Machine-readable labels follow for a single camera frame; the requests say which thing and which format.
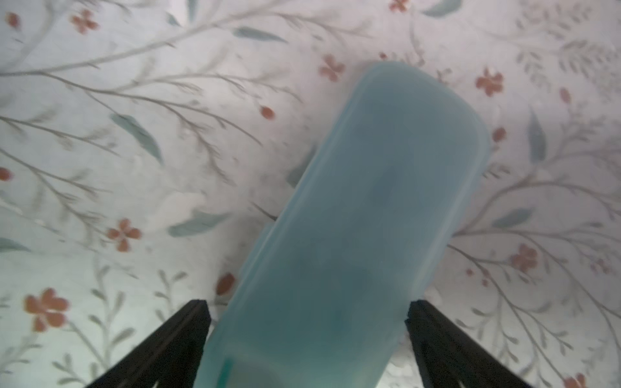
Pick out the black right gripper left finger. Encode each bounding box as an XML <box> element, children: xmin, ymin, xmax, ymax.
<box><xmin>89</xmin><ymin>299</ymin><xmax>211</xmax><ymax>388</ymax></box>

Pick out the teal pencil case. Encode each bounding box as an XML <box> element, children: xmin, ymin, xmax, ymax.
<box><xmin>195</xmin><ymin>62</ymin><xmax>490</xmax><ymax>387</ymax></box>

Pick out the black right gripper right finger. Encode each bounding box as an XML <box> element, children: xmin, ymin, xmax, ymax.
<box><xmin>405</xmin><ymin>300</ymin><xmax>529</xmax><ymax>388</ymax></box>

